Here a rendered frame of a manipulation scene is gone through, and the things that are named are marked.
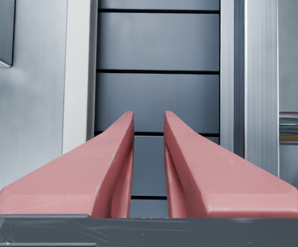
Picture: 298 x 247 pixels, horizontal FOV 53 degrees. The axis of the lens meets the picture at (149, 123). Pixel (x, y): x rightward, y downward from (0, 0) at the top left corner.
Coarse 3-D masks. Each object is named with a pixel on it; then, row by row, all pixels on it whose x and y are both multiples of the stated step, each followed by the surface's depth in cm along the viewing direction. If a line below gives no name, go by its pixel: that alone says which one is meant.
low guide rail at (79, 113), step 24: (72, 0) 15; (96, 0) 16; (72, 24) 15; (96, 24) 17; (72, 48) 15; (96, 48) 17; (72, 72) 15; (72, 96) 15; (72, 120) 15; (72, 144) 15
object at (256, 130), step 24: (240, 0) 11; (264, 0) 10; (240, 24) 10; (264, 24) 10; (240, 48) 10; (264, 48) 10; (240, 72) 10; (264, 72) 10; (240, 96) 10; (264, 96) 10; (240, 120) 10; (264, 120) 10; (240, 144) 10; (264, 144) 10; (264, 168) 10
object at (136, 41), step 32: (128, 0) 19; (160, 0) 19; (192, 0) 19; (128, 32) 18; (160, 32) 18; (192, 32) 18; (96, 64) 18; (128, 64) 18; (160, 64) 18; (192, 64) 18; (96, 96) 18; (128, 96) 18; (160, 96) 18; (192, 96) 18; (96, 128) 18; (160, 128) 18; (192, 128) 18; (160, 160) 18; (160, 192) 18
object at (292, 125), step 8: (280, 112) 10; (288, 112) 10; (296, 112) 10; (280, 120) 10; (288, 120) 10; (296, 120) 10; (280, 128) 10; (288, 128) 10; (296, 128) 10; (280, 136) 10; (288, 136) 10; (296, 136) 10; (280, 144) 10; (288, 144) 10; (296, 144) 10
